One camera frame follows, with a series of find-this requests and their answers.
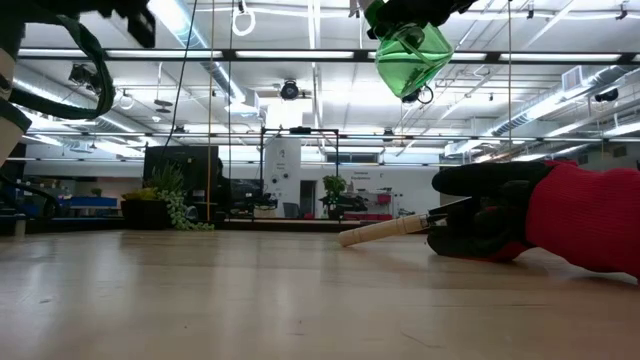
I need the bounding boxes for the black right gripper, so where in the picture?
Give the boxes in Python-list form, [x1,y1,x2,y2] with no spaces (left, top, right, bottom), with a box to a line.
[366,0,479,42]

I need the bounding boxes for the green spray bottle white nozzle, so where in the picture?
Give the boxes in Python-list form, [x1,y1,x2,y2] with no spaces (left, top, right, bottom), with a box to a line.
[349,0,456,102]

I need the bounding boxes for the beige gardening bag green straps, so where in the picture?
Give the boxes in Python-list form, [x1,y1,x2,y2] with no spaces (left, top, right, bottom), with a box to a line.
[0,0,117,169]

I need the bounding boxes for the wooden stick tool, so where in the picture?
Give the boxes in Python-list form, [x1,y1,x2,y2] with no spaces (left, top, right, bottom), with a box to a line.
[337,211,449,249]

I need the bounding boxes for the red and black gardening glove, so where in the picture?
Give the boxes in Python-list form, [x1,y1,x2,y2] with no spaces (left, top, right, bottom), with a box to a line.
[426,159,640,281]

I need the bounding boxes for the black ceiling spotlight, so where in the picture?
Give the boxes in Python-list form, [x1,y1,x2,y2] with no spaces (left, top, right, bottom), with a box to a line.
[67,63,102,95]

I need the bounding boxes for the black overhead beam with lights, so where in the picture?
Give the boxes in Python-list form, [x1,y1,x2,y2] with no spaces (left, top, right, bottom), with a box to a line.
[17,47,640,66]

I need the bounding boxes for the large black screen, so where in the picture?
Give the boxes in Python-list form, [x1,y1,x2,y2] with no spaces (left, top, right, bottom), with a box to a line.
[142,144,220,222]

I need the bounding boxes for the tall green potted plant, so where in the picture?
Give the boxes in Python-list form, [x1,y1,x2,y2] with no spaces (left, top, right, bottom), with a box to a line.
[319,174,349,222]

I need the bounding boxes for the blue table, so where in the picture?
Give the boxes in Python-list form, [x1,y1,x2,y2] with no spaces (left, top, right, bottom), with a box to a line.
[58,195,121,218]

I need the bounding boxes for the potted succulent plant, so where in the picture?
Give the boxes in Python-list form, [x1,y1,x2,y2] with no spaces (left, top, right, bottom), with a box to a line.
[120,162,217,233]

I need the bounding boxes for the red storage bins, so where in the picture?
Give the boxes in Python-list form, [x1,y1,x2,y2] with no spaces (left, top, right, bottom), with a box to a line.
[343,193,394,222]

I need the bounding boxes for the black hanging cable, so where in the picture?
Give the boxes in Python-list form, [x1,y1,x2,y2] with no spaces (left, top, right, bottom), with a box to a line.
[163,0,200,147]

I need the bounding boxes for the silver ventilation duct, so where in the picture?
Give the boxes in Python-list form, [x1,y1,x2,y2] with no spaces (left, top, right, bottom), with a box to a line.
[148,0,249,104]
[491,64,640,138]

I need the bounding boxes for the black camera with cable loop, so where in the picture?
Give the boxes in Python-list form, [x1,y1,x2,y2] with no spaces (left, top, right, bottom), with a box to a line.
[401,84,435,107]

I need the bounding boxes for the white cable ring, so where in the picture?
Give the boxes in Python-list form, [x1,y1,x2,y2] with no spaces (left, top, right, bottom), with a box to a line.
[231,0,257,38]

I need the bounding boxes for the black overhead camera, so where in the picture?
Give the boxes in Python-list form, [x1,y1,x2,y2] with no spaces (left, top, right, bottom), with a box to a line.
[279,78,301,102]

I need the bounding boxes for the black tubular rig frame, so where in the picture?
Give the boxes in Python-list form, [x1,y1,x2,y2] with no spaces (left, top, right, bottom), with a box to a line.
[258,126,341,221]

